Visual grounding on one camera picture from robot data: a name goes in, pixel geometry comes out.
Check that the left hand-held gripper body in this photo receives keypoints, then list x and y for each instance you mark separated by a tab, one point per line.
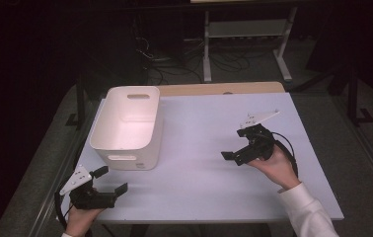
92	199

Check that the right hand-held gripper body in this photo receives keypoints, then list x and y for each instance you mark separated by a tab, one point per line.
257	144

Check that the white plastic storage bin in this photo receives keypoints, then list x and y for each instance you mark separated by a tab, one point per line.
127	131

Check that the person's left hand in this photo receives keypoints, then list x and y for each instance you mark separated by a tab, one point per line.
79	222

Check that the person's right hand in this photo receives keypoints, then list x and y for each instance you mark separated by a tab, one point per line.
278	169

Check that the black metal stand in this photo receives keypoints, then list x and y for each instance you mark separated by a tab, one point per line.
80	102
353	95

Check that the white metal desk frame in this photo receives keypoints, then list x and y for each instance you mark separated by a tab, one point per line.
247	29

